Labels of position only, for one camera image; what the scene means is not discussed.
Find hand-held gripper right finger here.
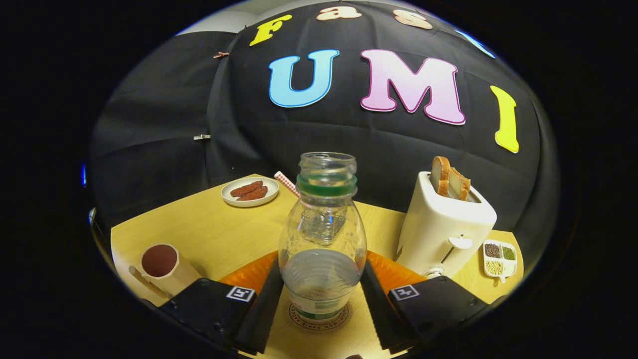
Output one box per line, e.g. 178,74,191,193
360,251,489,352

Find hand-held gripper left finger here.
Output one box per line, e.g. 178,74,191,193
159,251,285,356

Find round wooden coaster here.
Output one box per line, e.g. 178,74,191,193
288,299,350,332

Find clear plastic juice bottle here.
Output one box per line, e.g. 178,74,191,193
278,152,367,326

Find beige cup with wooden handle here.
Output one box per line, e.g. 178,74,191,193
129,243,202,298

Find wooden table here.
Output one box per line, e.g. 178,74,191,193
111,174,524,359

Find white toaster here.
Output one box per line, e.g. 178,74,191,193
396,172,497,279

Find red-brown meat piece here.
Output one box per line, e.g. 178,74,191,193
230,180,264,198
237,186,268,201

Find white round plate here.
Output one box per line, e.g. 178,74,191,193
221,177,280,207

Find white divided seed dish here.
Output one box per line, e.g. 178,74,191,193
482,239,518,283

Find red striped straw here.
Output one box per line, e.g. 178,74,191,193
274,171,301,198

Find toast slice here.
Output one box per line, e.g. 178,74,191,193
447,168,471,201
431,156,451,197

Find black backdrop cloth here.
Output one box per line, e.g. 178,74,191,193
90,0,556,260

